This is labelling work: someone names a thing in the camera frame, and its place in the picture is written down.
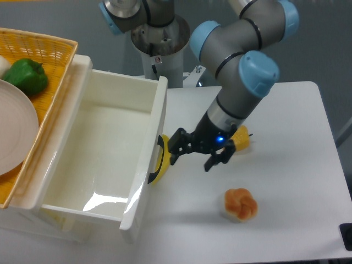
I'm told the yellow woven basket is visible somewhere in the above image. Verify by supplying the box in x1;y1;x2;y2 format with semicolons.
0;27;79;209

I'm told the black object at table edge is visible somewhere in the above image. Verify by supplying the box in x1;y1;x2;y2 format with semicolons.
339;223;352;251

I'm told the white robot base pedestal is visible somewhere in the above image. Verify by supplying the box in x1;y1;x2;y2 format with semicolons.
131;15;206;88

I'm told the yellow bell pepper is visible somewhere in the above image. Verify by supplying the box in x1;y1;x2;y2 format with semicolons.
231;125;251;152

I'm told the white drawer cabinet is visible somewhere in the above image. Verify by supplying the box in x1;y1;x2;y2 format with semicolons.
1;55;92;241

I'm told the yellow banana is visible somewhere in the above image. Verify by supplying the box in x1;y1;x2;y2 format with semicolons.
148;134;171;184

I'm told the white round vegetable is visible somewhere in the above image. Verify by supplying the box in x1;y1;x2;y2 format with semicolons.
0;56;12;78

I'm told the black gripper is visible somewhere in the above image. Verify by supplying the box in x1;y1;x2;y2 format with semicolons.
167;112;238;172

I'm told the knotted bread roll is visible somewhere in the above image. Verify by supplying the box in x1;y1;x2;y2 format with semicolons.
224;188;258;222

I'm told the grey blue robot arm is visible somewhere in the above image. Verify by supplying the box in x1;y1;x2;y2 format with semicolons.
99;1;299;171

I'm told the white drawer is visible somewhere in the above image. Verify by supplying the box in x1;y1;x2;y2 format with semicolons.
41;70;168;243

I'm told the green bell pepper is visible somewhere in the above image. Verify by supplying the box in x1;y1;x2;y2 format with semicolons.
2;58;48;96

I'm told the pink plate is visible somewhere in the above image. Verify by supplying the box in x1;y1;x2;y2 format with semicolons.
1;80;39;174

